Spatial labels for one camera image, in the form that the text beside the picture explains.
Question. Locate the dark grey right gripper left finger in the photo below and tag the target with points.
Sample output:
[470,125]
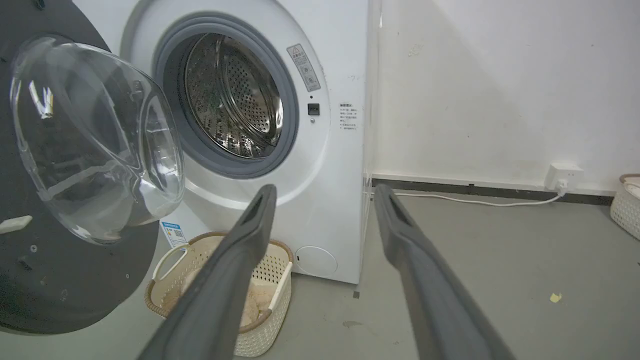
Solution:
[225,280]

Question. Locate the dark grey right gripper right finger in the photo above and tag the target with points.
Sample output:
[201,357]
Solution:
[430,290]

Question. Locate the black washing machine door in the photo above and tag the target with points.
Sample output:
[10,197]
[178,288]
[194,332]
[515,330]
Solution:
[75,175]

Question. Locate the white front-load washing machine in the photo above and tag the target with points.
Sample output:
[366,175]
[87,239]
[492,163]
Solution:
[320,150]

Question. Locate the beige cloth in basket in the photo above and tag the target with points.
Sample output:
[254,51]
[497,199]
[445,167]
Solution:
[252,305]

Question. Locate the cream perforated laundry basket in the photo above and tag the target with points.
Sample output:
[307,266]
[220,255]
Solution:
[270,300]

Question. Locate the yellow paper scrap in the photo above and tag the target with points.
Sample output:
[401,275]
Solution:
[555,297]

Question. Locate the white perforated basket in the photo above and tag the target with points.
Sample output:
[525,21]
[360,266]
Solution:
[627,205]

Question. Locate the white wall power socket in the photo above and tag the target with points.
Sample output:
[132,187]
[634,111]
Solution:
[563,176]

